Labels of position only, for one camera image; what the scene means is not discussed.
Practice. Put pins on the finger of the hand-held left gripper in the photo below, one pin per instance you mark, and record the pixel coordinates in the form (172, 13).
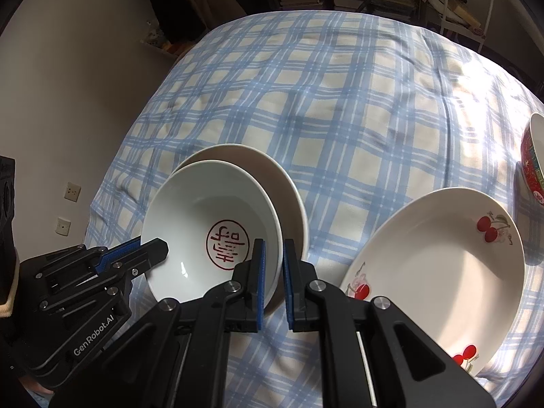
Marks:
(153, 253)
(121, 253)

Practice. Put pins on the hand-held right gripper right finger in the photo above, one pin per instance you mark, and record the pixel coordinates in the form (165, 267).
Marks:
(289, 289)

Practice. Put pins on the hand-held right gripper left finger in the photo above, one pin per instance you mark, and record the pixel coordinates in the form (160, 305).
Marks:
(260, 280)

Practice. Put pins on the red patterned bowl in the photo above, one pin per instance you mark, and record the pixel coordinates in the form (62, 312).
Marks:
(533, 165)
(191, 221)

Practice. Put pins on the plain white bowl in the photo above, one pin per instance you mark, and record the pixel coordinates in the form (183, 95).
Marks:
(280, 195)

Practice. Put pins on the white cherry print plate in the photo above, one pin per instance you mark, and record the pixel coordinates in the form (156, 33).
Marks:
(433, 272)

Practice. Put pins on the blue plaid tablecloth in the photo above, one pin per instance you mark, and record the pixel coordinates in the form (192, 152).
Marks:
(318, 114)

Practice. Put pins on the dark hanging clothes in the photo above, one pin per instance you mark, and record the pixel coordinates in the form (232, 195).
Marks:
(170, 0)

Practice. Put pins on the white metal rack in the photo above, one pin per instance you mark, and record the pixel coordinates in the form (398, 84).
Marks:
(488, 8)

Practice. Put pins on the white wall socket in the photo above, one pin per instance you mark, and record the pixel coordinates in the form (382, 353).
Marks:
(72, 191)
(64, 226)

